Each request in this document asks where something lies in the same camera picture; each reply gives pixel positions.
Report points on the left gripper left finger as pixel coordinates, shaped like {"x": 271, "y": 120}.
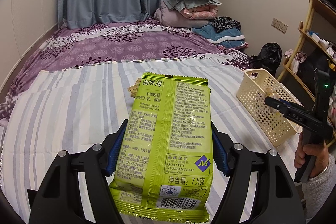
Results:
{"x": 58, "y": 198}

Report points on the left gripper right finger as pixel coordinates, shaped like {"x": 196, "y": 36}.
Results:
{"x": 276, "y": 199}

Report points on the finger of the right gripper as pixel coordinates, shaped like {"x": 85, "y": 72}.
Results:
{"x": 278, "y": 106}

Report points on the small clear yellow cake packet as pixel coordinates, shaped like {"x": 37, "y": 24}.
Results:
{"x": 271, "y": 97}

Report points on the large green seaweed snack bag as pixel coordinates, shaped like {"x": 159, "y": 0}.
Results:
{"x": 165, "y": 166}

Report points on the tan pastry snack bag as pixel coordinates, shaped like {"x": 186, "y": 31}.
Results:
{"x": 133, "y": 89}

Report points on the person right hand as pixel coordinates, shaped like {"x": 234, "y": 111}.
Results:
{"x": 320, "y": 151}

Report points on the cream perforated plastic basket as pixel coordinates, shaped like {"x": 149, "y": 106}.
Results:
{"x": 256, "y": 85}

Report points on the grey fleece right sleeve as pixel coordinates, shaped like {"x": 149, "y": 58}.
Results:
{"x": 316, "y": 190}

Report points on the black plastic bag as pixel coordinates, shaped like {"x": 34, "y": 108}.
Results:
{"x": 269, "y": 58}

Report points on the pink cloth on shelf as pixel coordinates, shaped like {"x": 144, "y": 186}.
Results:
{"x": 299, "y": 58}

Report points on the black LANWEI shopping bag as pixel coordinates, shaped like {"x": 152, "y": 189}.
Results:
{"x": 306, "y": 71}

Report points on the wooden bamboo shelf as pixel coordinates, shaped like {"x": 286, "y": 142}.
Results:
{"x": 316, "y": 31}

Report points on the striped white blue blanket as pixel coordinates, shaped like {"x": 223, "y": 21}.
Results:
{"x": 73, "y": 109}

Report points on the blue folded clothes pile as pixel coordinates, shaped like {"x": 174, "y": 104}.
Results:
{"x": 223, "y": 31}

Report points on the stack of folded quilts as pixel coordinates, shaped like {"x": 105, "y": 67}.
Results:
{"x": 186, "y": 13}

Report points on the purple floral bed sheet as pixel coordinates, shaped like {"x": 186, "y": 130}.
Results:
{"x": 112, "y": 42}

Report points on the white wardrobe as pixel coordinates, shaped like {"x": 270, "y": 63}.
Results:
{"x": 23, "y": 24}

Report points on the wall socket plate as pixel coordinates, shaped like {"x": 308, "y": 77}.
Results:
{"x": 279, "y": 25}

